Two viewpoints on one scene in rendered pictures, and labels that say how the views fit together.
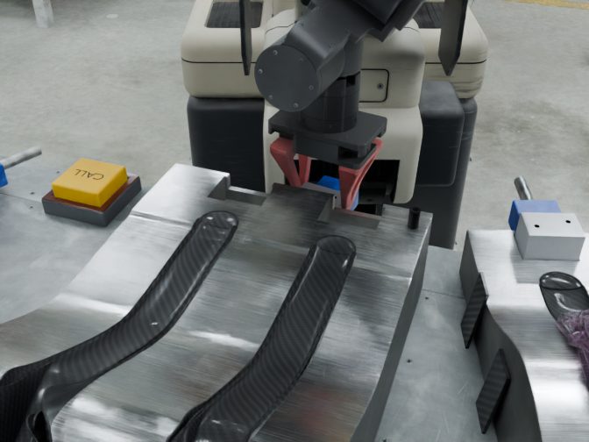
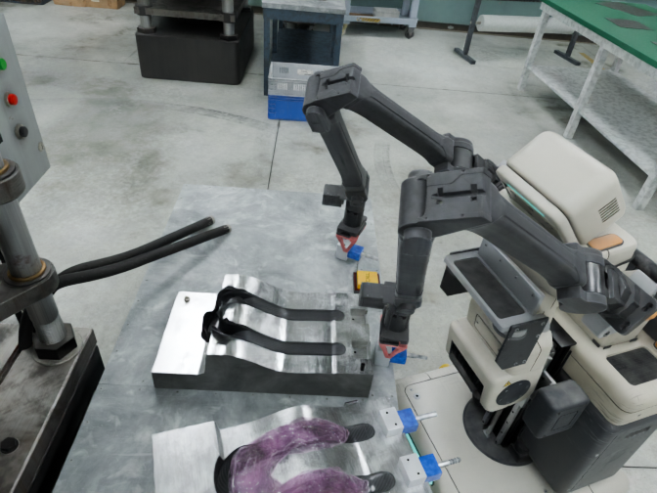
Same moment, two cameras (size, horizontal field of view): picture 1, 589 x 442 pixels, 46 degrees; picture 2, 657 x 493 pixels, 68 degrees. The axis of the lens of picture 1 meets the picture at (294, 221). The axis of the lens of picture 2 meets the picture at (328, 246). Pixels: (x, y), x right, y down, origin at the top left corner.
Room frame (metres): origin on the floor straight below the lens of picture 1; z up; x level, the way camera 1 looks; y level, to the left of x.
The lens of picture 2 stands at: (0.11, -0.71, 1.80)
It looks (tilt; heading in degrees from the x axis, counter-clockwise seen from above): 39 degrees down; 66
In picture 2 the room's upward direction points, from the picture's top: 6 degrees clockwise
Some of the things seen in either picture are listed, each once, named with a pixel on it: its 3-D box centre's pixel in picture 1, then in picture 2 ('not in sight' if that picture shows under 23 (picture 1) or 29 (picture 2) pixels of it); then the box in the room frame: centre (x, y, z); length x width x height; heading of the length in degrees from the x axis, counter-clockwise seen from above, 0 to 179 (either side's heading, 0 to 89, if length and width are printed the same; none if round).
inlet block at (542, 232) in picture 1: (534, 217); (409, 420); (0.55, -0.24, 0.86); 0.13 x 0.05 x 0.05; 178
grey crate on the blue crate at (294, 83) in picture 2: not in sight; (304, 80); (1.44, 3.19, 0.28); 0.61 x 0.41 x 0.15; 160
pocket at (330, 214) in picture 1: (351, 228); (361, 354); (0.51, -0.05, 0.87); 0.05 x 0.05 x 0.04; 70
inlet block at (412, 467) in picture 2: not in sight; (431, 467); (0.55, -0.34, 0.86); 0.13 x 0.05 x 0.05; 178
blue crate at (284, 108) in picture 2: not in sight; (303, 100); (1.44, 3.20, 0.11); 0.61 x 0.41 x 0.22; 160
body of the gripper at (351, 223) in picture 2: not in sight; (353, 216); (0.65, 0.38, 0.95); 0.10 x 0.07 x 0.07; 48
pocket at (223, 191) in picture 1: (243, 205); (358, 321); (0.55, 0.05, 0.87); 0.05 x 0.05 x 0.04; 70
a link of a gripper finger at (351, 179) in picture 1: (337, 169); (391, 341); (0.59, -0.04, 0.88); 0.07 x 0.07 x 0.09; 63
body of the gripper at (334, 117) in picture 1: (329, 102); (397, 318); (0.60, -0.03, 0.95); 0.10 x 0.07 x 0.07; 63
